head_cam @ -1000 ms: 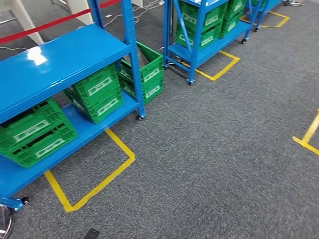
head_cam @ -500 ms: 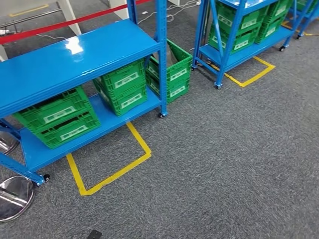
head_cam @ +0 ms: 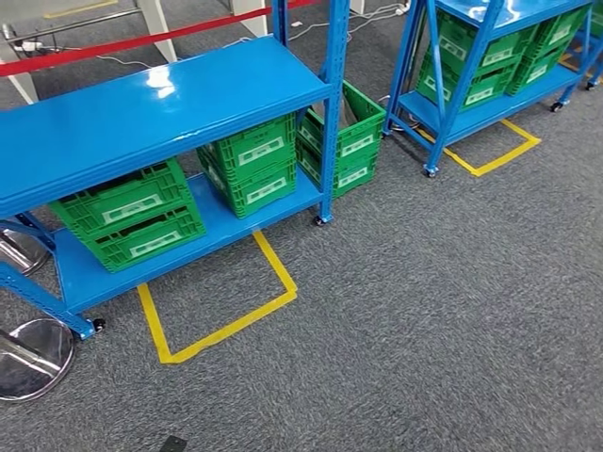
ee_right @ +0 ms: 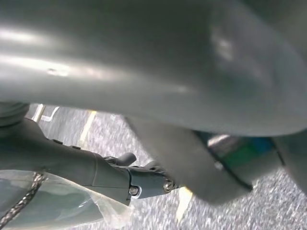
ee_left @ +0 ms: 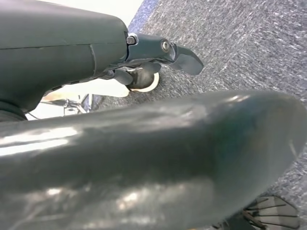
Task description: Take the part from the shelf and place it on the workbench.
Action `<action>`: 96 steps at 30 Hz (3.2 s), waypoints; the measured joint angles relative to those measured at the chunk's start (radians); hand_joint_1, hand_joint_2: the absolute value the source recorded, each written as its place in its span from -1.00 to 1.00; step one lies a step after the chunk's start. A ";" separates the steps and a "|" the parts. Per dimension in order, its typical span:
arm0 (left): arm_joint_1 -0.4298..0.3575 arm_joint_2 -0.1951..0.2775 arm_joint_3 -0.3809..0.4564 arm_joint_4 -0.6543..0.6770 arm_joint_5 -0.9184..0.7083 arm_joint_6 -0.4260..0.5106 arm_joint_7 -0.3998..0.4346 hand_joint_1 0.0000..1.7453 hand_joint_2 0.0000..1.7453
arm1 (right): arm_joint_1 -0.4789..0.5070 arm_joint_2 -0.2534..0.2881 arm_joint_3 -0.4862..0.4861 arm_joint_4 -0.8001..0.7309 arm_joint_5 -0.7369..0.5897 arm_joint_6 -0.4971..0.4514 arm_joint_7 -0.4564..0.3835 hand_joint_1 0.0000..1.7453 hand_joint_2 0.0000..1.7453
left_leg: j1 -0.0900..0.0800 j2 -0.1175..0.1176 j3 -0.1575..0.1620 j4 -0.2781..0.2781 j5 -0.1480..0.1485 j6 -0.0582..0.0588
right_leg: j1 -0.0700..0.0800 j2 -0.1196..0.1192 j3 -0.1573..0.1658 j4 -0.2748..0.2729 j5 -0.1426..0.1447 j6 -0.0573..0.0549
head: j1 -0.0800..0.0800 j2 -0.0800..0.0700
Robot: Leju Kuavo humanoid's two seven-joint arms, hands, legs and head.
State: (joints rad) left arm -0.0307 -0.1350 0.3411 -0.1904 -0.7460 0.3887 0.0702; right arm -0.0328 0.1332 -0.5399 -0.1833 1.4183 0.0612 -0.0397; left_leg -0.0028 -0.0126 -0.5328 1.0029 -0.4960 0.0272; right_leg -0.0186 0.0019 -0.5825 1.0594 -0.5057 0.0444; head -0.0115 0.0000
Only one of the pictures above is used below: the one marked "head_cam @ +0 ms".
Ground blue metal shelf rack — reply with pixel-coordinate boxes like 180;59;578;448
0;0;352;341
382;0;603;179

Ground yellow floor tape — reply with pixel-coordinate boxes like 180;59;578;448
417;118;542;179
162;231;299;366
44;0;118;19
558;53;603;86
137;283;173;365

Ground grey liner sheet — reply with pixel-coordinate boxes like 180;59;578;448
340;93;361;129

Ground red barrier belt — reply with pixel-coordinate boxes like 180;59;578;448
0;0;321;78

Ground chrome round base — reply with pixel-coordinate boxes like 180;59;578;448
0;227;52;277
0;317;75;402

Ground green plastic crate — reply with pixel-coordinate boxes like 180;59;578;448
415;8;538;112
506;5;592;96
196;112;299;219
295;79;388;200
589;0;603;39
48;156;207;274

